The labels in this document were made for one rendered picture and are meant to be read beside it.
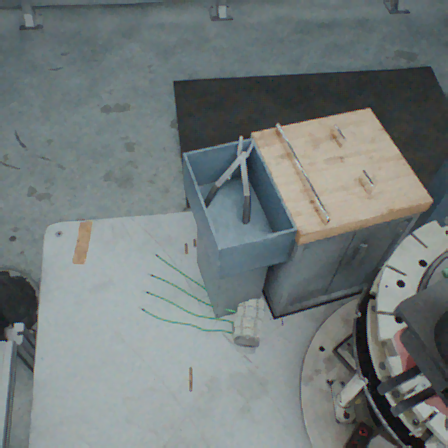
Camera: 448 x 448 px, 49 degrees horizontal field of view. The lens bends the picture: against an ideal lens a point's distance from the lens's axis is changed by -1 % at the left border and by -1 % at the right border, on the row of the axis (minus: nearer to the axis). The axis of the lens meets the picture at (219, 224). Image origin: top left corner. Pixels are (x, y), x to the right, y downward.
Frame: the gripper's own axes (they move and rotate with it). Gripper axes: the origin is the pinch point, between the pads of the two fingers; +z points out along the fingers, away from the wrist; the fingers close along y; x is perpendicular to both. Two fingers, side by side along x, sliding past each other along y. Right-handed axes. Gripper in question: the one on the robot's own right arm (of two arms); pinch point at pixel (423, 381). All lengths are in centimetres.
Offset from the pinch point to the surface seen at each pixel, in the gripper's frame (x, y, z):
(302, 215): 5.6, -25.2, 10.5
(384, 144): 23.6, -30.9, 10.0
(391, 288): 7.9, -10.6, 7.5
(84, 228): -19, -55, 40
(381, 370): 2.8, -3.7, 11.1
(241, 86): 77, -155, 114
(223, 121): 59, -138, 114
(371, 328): 4.7, -8.3, 11.1
